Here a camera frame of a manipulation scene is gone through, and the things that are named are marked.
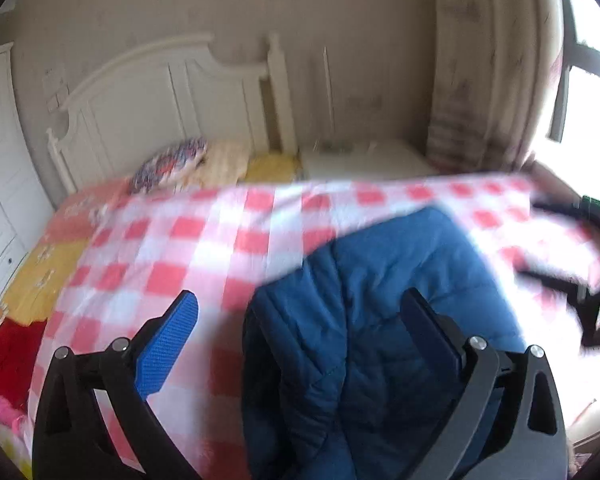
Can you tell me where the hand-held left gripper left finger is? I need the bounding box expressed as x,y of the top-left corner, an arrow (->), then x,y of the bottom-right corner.
31,290 -> 201,480

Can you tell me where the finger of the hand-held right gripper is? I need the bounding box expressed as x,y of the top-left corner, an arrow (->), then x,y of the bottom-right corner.
515,267 -> 600,306
530,199 -> 600,226

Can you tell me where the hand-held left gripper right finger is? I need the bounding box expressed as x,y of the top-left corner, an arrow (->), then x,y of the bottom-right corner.
400,287 -> 567,480

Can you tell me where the blue puffer jacket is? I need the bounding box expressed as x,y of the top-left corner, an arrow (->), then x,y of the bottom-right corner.
242,206 -> 528,480

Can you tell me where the pink white checked blanket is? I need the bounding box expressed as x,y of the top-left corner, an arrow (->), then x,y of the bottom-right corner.
27,172 -> 600,480

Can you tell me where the window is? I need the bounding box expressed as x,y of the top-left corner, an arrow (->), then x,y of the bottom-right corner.
545,0 -> 600,211

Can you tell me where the orange yellow floral bed sheet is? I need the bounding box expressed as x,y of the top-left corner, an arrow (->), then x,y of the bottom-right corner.
0,180 -> 131,480

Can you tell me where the beige printed curtain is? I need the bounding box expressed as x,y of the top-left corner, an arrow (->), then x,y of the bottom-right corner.
425,0 -> 566,173

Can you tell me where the white nightstand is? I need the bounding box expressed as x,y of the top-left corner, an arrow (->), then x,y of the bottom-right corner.
300,140 -> 438,181

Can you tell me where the floral patterned pillow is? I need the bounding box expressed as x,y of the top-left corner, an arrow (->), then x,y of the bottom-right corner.
130,137 -> 208,193

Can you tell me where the beige pillow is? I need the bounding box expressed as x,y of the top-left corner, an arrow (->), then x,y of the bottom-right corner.
190,140 -> 253,183

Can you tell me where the yellow cloth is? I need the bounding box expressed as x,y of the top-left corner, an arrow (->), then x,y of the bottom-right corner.
245,152 -> 302,183

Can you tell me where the white wardrobe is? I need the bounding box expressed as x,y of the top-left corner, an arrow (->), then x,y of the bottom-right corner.
0,42 -> 56,316

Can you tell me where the white wooden headboard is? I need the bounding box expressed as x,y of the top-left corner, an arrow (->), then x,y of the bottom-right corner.
46,32 -> 301,193

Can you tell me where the thin white rod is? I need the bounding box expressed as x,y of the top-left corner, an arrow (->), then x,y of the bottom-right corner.
322,47 -> 336,148

